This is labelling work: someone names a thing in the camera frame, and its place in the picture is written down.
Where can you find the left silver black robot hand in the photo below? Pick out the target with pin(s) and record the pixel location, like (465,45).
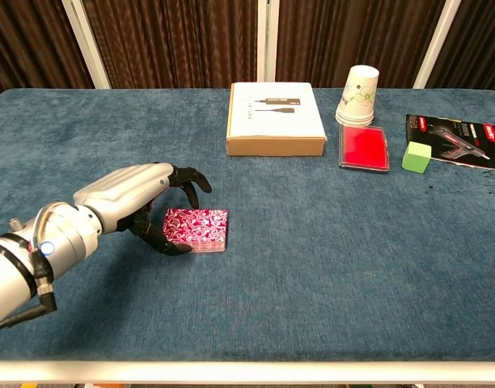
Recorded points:
(122,190)

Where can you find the red white patterned box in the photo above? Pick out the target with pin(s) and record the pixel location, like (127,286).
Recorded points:
(209,247)

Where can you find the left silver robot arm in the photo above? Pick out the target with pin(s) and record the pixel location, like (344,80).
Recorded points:
(65,238)

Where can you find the brown pleated curtain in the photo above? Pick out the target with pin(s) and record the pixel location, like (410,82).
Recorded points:
(29,40)
(344,32)
(482,40)
(170,40)

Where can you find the cardboard box with white label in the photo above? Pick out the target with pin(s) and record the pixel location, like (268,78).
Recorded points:
(276,117)

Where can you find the blue velvet table cloth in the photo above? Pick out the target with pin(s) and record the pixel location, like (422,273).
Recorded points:
(312,262)

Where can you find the floral white paper cup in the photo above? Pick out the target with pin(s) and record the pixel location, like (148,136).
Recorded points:
(358,93)
(354,123)
(354,120)

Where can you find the red ink pad clear case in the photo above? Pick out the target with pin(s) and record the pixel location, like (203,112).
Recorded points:
(362,147)

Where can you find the green cube block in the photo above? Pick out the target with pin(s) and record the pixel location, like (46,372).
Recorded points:
(415,159)

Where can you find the black glue gun package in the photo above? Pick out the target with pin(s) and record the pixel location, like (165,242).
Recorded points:
(466,137)

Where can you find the white partition frame post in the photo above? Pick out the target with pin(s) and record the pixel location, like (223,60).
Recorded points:
(267,40)
(87,44)
(437,44)

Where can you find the white table frame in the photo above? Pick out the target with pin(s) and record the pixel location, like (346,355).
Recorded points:
(247,372)

